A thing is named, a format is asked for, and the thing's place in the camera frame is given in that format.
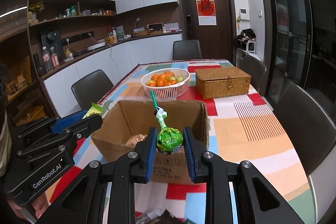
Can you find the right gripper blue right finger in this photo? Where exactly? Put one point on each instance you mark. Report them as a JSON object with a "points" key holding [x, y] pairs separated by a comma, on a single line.
{"points": [[234, 191]]}

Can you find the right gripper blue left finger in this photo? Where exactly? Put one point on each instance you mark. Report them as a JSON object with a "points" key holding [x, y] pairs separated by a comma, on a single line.
{"points": [[82, 201]]}

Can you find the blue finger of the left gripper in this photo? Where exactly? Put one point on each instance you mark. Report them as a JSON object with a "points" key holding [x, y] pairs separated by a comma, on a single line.
{"points": [[78, 126], [67, 121]]}

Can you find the green lollipop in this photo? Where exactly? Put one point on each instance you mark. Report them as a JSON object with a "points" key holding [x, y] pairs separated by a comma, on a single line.
{"points": [[169, 139]]}

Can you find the small green candy packet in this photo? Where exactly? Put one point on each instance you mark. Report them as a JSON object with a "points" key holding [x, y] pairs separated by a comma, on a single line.
{"points": [[95, 109]]}

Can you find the dark brown chocolate bar packet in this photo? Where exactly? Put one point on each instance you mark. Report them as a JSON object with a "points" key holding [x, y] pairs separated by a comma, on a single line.
{"points": [[157, 216]]}

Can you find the white counter cabinets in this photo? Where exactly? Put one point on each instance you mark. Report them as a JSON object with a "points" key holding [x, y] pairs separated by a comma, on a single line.
{"points": [[116, 62]]}

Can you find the dark chair left near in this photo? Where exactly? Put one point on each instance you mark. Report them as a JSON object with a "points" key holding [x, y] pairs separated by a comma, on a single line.
{"points": [[91, 88]]}

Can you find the dark chair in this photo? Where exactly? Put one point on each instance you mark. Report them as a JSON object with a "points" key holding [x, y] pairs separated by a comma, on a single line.
{"points": [[91, 88], [255, 68], [308, 126]]}

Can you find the white fruit basket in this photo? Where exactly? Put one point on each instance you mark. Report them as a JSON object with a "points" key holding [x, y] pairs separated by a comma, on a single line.
{"points": [[166, 84]]}

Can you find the woven wicker basket box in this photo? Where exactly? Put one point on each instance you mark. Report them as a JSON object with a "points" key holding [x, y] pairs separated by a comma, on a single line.
{"points": [[222, 82]]}

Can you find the dark chair far end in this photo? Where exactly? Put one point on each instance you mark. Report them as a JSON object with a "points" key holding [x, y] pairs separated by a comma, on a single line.
{"points": [[186, 50]]}

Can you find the dark chair right far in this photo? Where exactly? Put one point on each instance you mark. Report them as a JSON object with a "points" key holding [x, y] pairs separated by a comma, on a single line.
{"points": [[255, 68]]}

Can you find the dark wooden door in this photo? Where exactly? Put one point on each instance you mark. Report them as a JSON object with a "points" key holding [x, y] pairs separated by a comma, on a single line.
{"points": [[216, 42]]}

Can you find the dark chair right near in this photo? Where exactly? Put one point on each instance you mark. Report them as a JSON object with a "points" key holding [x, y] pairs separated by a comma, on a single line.
{"points": [[308, 126]]}

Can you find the red fu door poster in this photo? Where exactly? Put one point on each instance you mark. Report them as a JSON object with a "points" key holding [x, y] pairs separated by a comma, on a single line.
{"points": [[206, 12]]}

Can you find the black glass cabinet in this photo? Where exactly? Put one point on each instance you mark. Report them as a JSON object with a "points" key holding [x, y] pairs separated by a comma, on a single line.
{"points": [[300, 48]]}

